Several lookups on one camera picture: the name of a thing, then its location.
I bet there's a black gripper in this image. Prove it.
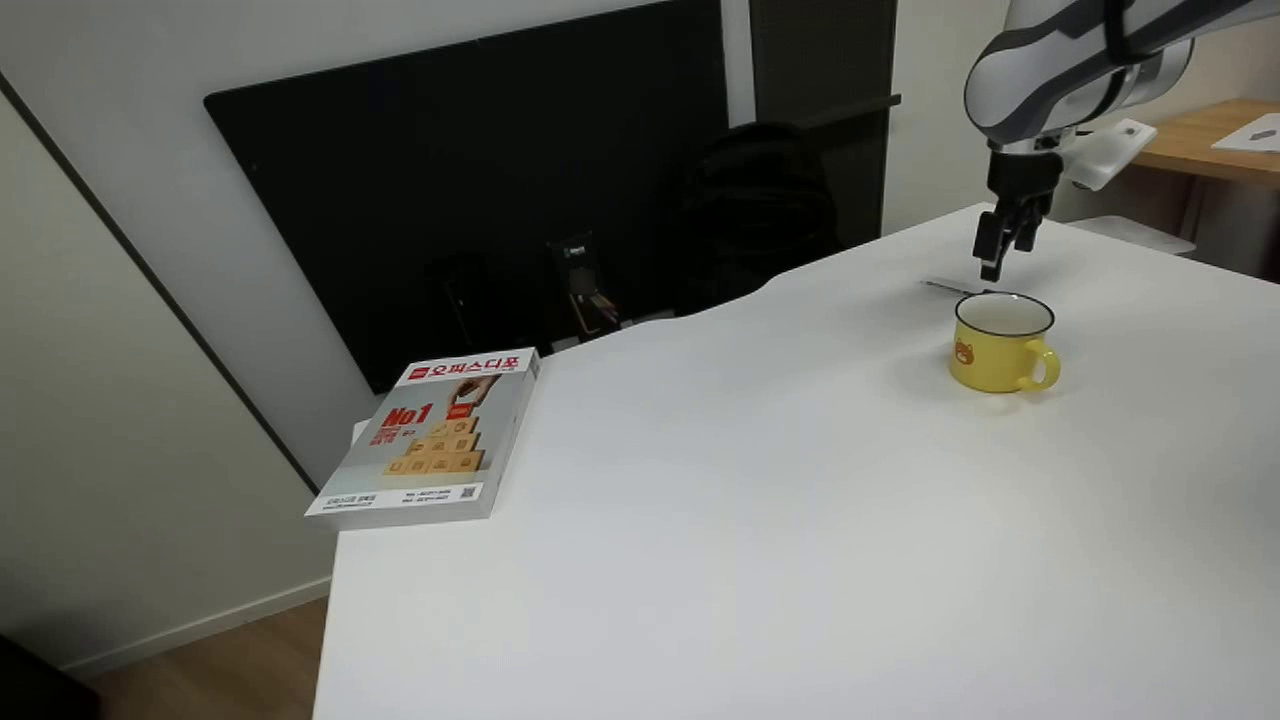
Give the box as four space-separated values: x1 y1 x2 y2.
970 142 1072 285

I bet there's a yellow enamel cup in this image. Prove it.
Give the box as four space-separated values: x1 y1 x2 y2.
949 290 1068 401

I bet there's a wooden desk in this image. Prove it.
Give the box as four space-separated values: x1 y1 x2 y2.
1123 96 1280 194

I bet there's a tall dark panel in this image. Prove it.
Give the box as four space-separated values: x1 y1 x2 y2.
748 0 904 254

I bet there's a white paper sheet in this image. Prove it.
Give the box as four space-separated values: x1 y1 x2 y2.
1210 113 1280 158

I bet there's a large black monitor screen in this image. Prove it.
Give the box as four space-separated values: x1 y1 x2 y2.
202 0 731 397

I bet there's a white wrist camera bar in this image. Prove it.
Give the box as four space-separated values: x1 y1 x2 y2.
1056 118 1159 196

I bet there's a small black strap buckle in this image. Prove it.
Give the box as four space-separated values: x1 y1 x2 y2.
556 235 626 340

